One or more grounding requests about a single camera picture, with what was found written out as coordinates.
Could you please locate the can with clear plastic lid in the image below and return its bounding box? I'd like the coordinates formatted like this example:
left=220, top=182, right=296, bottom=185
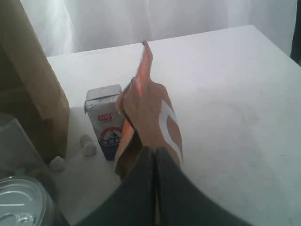
left=0, top=177, right=55, bottom=226

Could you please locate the brown paper shopping bag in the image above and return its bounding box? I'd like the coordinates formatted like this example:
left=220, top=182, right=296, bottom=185
left=0, top=0, right=70, bottom=162

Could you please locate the brown pouch with orange label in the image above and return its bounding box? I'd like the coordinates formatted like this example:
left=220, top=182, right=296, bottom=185
left=115, top=40, right=183, bottom=180

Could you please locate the clear jar with gold lid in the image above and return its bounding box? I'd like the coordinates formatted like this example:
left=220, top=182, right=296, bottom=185
left=0, top=113, right=57, bottom=194

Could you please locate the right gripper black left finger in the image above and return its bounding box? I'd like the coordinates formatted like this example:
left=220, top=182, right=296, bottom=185
left=77, top=147, right=156, bottom=226

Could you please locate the small white milk carton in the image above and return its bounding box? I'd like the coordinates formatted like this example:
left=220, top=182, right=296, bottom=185
left=84, top=84, right=125, bottom=161

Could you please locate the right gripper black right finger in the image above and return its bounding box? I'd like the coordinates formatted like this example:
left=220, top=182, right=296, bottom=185
left=155, top=147, right=250, bottom=226

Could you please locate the white backdrop curtain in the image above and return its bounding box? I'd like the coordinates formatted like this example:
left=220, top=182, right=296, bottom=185
left=21, top=0, right=297, bottom=56

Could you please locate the white crumpled ball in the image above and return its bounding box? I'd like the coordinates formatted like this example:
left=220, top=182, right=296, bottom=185
left=14, top=168, right=28, bottom=176
left=83, top=142, right=97, bottom=157
left=80, top=134, right=91, bottom=147
left=49, top=156, right=65, bottom=172

